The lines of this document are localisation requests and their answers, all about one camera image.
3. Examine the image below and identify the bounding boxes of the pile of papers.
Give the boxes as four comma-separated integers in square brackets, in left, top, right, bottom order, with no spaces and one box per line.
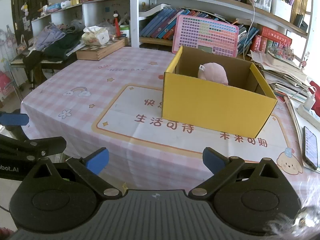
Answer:
[249,51,316,103]

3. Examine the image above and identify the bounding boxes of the pink plush toy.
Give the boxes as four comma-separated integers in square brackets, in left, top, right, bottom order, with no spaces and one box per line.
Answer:
[197,62,228,85]

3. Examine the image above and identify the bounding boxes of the row of blue books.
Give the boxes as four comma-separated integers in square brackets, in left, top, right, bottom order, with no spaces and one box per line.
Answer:
[139,6,201,41]

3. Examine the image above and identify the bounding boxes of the yellow cardboard box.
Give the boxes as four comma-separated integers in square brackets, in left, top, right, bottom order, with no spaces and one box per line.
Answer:
[162,46,277,138]

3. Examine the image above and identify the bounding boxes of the white bookshelf frame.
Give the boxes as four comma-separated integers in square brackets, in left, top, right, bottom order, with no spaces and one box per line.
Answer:
[31,0,311,50]

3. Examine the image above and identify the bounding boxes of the red books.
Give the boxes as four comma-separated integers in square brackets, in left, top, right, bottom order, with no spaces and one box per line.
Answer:
[250,26,292,54]

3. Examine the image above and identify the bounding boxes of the wooden chess board box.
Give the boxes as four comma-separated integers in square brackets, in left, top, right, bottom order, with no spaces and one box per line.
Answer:
[76,37,128,61]

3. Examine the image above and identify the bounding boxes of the pink checkered tablecloth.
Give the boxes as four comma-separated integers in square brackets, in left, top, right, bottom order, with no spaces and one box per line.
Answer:
[21,47,319,203]

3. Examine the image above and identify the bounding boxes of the floral tissue pack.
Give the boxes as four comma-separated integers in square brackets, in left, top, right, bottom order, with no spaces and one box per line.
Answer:
[81,25,110,46]

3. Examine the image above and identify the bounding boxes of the pink learning tablet board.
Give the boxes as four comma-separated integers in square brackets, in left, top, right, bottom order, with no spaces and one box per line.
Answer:
[172,15,239,57]

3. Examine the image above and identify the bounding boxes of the white cable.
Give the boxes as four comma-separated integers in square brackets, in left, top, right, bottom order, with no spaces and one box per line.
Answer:
[240,0,257,57]

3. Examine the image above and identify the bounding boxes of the red toy bottle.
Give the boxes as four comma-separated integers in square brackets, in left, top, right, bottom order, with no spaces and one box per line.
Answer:
[113,11,120,37]

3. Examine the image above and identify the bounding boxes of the white power strip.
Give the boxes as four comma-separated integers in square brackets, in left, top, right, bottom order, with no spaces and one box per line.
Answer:
[297,104,320,131]

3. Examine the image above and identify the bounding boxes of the white green-lid jar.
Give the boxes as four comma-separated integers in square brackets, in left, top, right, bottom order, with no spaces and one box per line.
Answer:
[120,25,130,38]

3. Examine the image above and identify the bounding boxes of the smartphone on table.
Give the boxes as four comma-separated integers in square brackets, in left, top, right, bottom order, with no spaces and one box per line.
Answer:
[303,126,318,170]

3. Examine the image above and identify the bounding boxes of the pile of clothes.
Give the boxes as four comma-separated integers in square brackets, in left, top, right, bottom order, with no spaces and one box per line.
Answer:
[23,20,85,85]

